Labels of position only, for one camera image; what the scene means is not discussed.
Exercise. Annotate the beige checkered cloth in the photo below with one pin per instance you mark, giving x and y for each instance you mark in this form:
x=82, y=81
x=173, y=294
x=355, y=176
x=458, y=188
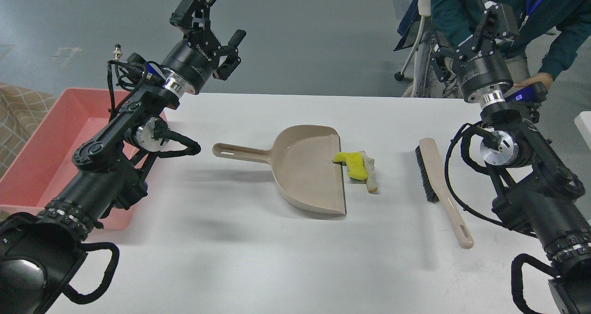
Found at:
x=22, y=110

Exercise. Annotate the pink plastic bin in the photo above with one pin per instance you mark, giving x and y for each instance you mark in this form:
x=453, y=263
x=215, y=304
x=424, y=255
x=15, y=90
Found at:
x=44, y=166

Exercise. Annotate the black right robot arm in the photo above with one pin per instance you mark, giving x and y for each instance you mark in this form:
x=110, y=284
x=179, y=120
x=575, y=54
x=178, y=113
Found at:
x=536, y=192

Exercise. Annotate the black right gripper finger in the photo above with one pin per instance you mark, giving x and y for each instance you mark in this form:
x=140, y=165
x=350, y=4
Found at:
x=441, y=51
x=496, y=28

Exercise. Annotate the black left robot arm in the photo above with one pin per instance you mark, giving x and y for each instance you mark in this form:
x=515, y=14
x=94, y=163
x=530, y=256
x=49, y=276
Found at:
x=44, y=256

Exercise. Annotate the white office chair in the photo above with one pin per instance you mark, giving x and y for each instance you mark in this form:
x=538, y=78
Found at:
x=424, y=82

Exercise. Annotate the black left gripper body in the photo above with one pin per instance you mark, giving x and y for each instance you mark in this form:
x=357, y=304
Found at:
x=195, y=59

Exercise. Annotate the person's hand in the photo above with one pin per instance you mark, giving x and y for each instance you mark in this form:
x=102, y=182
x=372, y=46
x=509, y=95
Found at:
x=545, y=78

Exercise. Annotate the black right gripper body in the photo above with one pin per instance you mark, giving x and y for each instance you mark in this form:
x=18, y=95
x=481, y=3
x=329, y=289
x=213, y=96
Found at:
x=482, y=68

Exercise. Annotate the dark blue jacket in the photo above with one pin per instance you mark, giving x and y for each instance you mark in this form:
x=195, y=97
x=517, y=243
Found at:
x=408, y=27

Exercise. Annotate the beige hand brush black bristles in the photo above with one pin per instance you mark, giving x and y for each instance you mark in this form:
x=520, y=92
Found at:
x=432, y=171

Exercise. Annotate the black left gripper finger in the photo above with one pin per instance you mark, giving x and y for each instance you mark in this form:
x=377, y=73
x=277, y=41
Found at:
x=192, y=16
x=230, y=53

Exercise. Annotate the beige plastic dustpan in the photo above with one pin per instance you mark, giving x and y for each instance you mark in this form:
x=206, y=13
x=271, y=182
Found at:
x=301, y=161

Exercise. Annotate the yellow sponge piece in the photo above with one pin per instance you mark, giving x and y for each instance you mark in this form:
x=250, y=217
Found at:
x=354, y=163

